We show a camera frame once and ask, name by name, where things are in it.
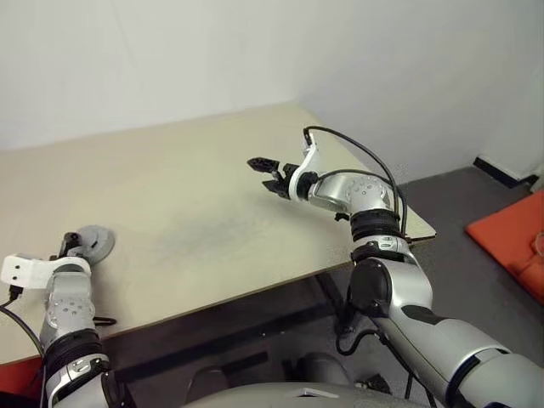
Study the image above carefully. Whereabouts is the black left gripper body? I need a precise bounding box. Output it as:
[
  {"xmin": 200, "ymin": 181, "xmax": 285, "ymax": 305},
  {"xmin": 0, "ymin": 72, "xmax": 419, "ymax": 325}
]
[{"xmin": 59, "ymin": 240, "xmax": 86, "ymax": 261}]

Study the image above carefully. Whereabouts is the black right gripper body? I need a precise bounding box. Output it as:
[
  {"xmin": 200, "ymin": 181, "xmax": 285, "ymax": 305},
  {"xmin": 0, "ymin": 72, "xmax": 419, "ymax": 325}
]
[{"xmin": 275, "ymin": 162, "xmax": 298, "ymax": 200}]

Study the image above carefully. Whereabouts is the red cloth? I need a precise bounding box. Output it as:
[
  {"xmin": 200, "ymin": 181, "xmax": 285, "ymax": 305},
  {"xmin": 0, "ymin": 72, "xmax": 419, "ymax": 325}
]
[{"xmin": 0, "ymin": 360, "xmax": 47, "ymax": 395}]

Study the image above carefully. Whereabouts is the grey robot torso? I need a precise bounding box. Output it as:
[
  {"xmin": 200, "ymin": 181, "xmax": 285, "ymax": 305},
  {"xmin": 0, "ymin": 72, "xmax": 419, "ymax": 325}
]
[{"xmin": 182, "ymin": 380, "xmax": 426, "ymax": 408}]

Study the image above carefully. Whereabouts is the orange floor mat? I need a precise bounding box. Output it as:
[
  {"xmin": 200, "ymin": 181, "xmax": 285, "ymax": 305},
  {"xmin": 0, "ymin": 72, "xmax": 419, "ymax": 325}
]
[{"xmin": 465, "ymin": 193, "xmax": 544, "ymax": 307}]

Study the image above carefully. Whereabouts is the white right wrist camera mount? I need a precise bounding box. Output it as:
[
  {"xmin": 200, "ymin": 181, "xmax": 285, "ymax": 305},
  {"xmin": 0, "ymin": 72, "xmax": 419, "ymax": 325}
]
[{"xmin": 286, "ymin": 134, "xmax": 320, "ymax": 201}]

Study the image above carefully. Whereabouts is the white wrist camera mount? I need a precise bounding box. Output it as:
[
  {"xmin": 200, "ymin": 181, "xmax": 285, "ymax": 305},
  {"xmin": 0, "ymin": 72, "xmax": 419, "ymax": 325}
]
[
  {"xmin": 1, "ymin": 253, "xmax": 65, "ymax": 288},
  {"xmin": 286, "ymin": 134, "xmax": 320, "ymax": 201}
]

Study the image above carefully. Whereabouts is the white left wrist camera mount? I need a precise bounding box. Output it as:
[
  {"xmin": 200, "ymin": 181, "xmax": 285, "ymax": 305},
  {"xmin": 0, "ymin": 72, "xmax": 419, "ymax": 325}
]
[{"xmin": 1, "ymin": 253, "xmax": 65, "ymax": 288}]

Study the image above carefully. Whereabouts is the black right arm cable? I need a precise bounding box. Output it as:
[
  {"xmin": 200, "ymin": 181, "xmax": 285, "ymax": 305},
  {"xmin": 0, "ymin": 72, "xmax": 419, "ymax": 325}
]
[{"xmin": 302, "ymin": 126, "xmax": 411, "ymax": 243}]

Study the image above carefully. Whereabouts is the black wall baseboard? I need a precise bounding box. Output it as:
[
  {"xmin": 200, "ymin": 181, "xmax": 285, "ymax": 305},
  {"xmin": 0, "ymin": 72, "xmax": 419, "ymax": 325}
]
[{"xmin": 473, "ymin": 156, "xmax": 544, "ymax": 188}]

